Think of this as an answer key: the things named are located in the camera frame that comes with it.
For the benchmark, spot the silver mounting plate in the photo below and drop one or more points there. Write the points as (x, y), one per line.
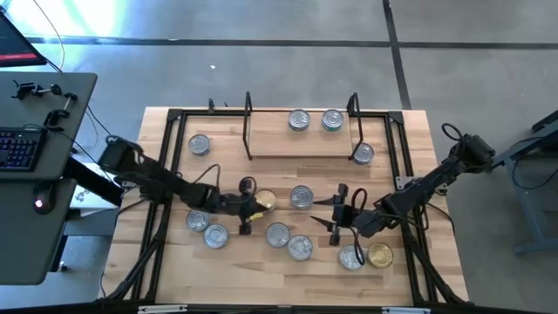
(403, 182)

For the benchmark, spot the black table edge rail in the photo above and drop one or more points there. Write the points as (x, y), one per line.
(279, 311)

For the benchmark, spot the white printed sheet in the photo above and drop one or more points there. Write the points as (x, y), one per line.
(83, 196)

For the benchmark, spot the black aluminium table frame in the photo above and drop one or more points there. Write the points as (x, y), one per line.
(174, 114)

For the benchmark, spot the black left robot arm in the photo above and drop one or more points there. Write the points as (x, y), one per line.
(161, 179)

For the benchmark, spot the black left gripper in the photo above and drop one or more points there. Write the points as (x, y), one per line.
(233, 205)

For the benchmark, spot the dark computer monitor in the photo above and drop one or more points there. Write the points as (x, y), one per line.
(15, 43)

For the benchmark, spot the wooden shelf with black legs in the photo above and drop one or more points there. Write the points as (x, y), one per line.
(274, 139)

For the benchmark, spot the blue-grey metal stand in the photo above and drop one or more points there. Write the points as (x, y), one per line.
(529, 205)

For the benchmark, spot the silver metal bracket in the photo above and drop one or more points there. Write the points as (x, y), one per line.
(405, 310)
(162, 309)

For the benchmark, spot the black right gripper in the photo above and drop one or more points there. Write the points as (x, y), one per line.
(344, 216)

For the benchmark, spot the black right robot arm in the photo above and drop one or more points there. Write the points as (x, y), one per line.
(418, 187)

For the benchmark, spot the black keyboard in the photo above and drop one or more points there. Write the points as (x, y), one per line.
(19, 148)

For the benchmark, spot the silver-lid tin can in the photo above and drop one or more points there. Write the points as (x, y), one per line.
(298, 120)
(332, 120)
(215, 236)
(348, 258)

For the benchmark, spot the gold-lid tin can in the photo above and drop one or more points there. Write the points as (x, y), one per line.
(380, 255)
(268, 200)

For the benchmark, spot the green-label silver-lid can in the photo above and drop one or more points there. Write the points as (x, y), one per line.
(198, 220)
(300, 247)

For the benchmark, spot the black computer mouse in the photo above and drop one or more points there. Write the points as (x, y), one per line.
(42, 200)

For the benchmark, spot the black slanted support bar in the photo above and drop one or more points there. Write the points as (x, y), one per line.
(93, 181)

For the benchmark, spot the yellow tape tag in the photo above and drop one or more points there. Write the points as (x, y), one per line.
(257, 216)

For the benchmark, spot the blue-label silver-lid can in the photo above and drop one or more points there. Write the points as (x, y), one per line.
(301, 196)
(199, 144)
(277, 234)
(364, 154)

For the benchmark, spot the black desk clamp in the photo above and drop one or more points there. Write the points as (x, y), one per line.
(27, 89)
(59, 114)

